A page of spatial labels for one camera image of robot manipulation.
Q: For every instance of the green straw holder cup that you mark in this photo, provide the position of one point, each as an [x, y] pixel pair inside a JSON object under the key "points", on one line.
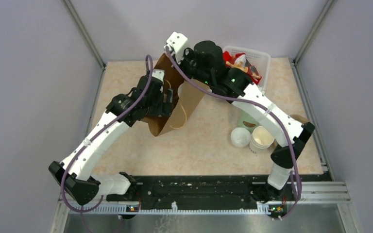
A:
{"points": [[246, 121]]}

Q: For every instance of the white plastic basket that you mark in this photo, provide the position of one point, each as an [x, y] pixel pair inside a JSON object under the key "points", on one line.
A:
{"points": [[261, 60]]}

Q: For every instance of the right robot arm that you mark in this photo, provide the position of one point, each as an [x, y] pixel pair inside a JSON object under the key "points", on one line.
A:
{"points": [[205, 63]]}

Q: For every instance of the brown paper bag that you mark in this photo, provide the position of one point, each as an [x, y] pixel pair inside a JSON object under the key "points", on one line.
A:
{"points": [[185, 100]]}

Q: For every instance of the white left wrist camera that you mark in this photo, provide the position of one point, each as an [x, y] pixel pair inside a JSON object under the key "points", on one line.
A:
{"points": [[158, 74]]}

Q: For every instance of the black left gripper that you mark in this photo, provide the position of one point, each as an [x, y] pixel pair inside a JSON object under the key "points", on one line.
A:
{"points": [[164, 108]]}

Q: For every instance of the red snack packet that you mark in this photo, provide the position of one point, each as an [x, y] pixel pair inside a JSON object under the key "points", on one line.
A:
{"points": [[241, 62]]}

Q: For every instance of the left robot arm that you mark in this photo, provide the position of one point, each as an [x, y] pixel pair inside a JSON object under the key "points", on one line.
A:
{"points": [[148, 98]]}

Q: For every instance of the stack of paper cups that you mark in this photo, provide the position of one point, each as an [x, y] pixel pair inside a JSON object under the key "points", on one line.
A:
{"points": [[261, 139]]}

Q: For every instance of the stack of white lids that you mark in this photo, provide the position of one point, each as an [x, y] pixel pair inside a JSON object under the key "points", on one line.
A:
{"points": [[240, 137]]}

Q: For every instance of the brown cardboard cup carrier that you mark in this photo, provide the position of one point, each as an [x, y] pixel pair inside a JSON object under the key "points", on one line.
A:
{"points": [[296, 117]]}

